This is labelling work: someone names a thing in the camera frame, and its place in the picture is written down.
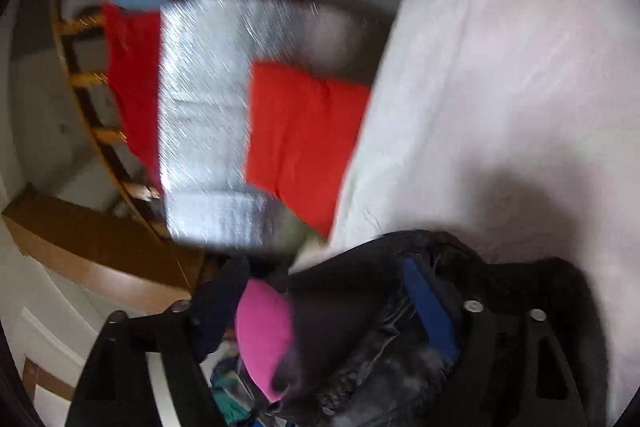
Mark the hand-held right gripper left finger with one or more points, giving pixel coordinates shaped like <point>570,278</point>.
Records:
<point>220,307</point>

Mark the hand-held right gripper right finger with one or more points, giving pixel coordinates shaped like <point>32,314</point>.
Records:
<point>430,312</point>

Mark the black puffer jacket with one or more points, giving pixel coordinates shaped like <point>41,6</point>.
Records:
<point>340,307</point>

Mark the pink pillow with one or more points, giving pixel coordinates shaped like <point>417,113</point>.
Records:
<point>262,337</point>

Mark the teal shirt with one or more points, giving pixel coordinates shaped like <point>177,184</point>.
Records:
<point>230,402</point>

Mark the wooden pillar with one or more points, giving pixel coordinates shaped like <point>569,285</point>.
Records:
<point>100,257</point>

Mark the red pillow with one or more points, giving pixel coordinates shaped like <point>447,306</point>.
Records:
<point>300,142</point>

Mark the silver insulation panel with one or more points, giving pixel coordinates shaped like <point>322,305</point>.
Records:
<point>210,122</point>

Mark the wooden drying rack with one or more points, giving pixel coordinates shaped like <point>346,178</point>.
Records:
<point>95,107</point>

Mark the red cloth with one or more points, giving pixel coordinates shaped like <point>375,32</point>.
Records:
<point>132,87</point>

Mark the white blanket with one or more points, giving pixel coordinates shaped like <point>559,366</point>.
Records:
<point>500,82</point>

